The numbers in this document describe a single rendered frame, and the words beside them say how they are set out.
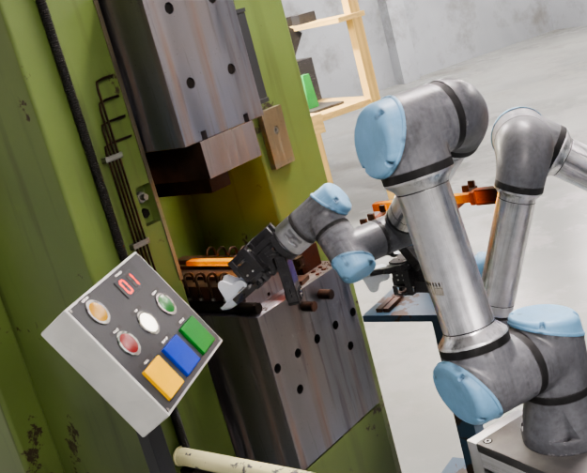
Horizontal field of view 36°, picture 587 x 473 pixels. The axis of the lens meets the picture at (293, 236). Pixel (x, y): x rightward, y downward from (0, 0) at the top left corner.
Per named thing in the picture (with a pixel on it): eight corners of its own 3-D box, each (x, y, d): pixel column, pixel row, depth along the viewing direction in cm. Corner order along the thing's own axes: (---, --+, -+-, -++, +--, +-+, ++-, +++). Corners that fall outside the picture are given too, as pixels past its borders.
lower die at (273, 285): (296, 280, 241) (287, 251, 239) (249, 311, 227) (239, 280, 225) (191, 279, 269) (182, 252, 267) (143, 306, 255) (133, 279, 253)
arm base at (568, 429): (631, 424, 150) (622, 373, 148) (570, 466, 144) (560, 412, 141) (563, 402, 163) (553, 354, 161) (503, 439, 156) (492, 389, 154)
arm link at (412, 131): (558, 400, 142) (452, 72, 137) (486, 439, 136) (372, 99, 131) (511, 390, 153) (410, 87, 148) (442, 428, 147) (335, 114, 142)
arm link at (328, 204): (342, 209, 169) (319, 175, 173) (302, 245, 174) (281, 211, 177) (362, 214, 176) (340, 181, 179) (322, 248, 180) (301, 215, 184)
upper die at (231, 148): (262, 155, 232) (252, 119, 230) (210, 178, 218) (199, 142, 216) (156, 167, 260) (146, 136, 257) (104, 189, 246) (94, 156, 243)
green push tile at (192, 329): (216, 339, 196) (192, 314, 195) (205, 353, 188) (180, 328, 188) (210, 343, 196) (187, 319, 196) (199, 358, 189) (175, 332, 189)
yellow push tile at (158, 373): (185, 381, 177) (159, 354, 176) (171, 398, 170) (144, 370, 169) (179, 386, 178) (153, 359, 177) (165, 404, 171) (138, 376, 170)
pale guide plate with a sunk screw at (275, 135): (295, 160, 261) (280, 103, 257) (276, 169, 254) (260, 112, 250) (290, 160, 262) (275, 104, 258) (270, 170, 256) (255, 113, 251)
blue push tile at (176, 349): (201, 358, 186) (176, 333, 186) (189, 375, 179) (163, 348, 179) (196, 363, 187) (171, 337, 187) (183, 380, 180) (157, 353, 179)
